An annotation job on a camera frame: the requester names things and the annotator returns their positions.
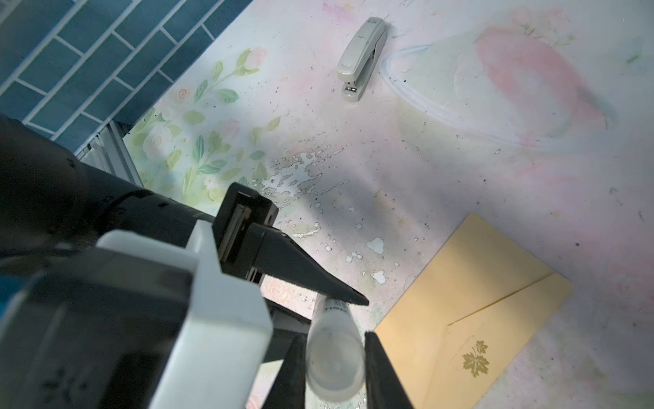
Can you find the brown kraft envelope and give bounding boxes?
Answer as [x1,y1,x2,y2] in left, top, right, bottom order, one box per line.
[376,213,572,408]

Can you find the translucent glue stick cap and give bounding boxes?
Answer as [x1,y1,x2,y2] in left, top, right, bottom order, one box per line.
[306,310,364,402]

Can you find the grey stapler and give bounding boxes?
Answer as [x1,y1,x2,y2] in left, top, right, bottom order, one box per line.
[337,17,388,102]

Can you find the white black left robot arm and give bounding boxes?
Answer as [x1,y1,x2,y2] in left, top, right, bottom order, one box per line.
[1,117,368,306]

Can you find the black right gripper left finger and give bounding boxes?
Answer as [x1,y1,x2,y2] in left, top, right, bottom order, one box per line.
[262,334,307,409]

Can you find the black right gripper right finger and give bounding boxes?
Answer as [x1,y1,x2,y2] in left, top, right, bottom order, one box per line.
[364,332,413,409]

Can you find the white glue stick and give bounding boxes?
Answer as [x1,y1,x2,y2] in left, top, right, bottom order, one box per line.
[311,294,355,330]

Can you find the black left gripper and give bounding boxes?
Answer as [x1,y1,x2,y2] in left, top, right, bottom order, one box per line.
[212,182,370,306]

